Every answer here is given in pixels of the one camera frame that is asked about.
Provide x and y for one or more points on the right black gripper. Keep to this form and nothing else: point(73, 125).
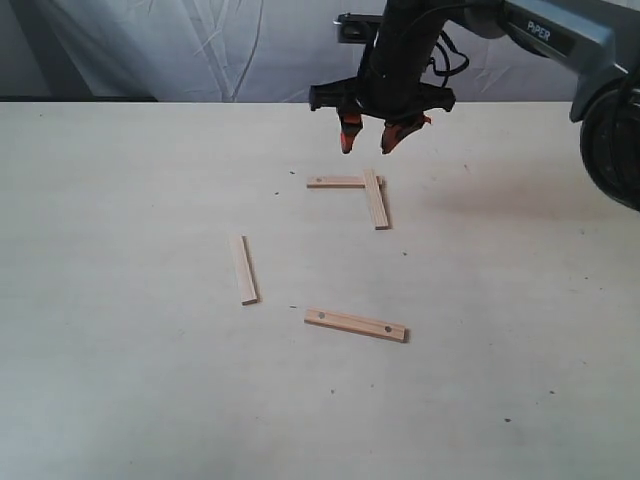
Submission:
point(388, 83)

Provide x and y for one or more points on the plain wooden strip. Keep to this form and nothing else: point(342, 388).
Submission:
point(375, 199)
point(244, 274)

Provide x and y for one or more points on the wooden strip with holes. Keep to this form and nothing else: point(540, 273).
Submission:
point(356, 325)
point(318, 182)

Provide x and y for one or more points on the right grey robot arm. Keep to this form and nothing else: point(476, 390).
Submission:
point(596, 40)

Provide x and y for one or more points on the white backdrop cloth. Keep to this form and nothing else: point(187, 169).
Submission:
point(232, 51)

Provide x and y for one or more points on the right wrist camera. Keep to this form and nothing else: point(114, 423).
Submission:
point(357, 28)

